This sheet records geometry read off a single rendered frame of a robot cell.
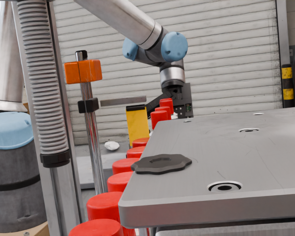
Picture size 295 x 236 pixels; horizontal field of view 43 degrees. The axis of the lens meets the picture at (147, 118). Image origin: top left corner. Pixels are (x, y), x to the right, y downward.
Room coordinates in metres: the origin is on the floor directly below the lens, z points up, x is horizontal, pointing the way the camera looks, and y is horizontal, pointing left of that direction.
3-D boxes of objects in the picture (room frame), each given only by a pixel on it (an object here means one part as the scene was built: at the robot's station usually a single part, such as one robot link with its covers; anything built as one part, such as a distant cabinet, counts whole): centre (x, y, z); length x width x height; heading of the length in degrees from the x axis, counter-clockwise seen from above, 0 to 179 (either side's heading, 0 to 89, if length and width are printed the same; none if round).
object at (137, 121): (0.54, 0.02, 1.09); 0.03 x 0.01 x 0.06; 83
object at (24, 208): (0.82, 0.31, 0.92); 0.15 x 0.15 x 0.10
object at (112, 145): (1.63, 0.17, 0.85); 0.08 x 0.07 x 0.04; 0
